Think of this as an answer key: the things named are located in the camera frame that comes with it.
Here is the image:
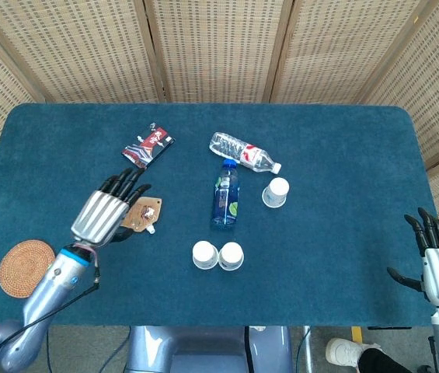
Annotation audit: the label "black trouser leg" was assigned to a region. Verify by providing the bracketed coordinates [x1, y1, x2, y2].
[357, 347, 399, 373]

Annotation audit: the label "white sneaker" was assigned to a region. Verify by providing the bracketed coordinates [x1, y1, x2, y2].
[326, 337, 378, 367]

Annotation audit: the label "brown spout pouch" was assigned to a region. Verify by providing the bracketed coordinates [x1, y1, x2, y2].
[120, 197, 163, 235]

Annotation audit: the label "round woven rattan coaster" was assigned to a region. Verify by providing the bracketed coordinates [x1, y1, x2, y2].
[0, 239, 56, 299]

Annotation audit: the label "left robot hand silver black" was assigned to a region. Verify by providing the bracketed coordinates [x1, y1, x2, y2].
[70, 167, 152, 249]

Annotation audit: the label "white paper cup blue flowers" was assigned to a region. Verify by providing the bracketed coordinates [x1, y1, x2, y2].
[261, 177, 291, 208]
[218, 241, 245, 272]
[192, 240, 220, 270]

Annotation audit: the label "blue plastic drink bottle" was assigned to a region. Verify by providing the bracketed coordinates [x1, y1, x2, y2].
[211, 158, 241, 227]

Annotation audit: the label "metal table leg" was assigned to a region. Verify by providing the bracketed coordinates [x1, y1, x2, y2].
[302, 326, 314, 373]

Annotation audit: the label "black cable on torso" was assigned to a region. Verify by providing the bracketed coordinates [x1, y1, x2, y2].
[244, 326, 253, 373]

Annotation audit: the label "clear plastic water bottle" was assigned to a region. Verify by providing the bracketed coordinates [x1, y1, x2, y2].
[208, 131, 283, 174]

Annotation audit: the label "grey-blue robot torso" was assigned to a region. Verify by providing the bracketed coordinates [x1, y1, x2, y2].
[125, 325, 294, 373]

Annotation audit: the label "teal felt table cloth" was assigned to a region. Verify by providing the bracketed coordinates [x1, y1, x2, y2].
[0, 102, 439, 328]

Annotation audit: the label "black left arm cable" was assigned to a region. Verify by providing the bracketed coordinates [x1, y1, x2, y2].
[0, 252, 102, 354]

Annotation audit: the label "black red printed box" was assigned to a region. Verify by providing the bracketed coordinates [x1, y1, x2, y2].
[120, 122, 176, 173]

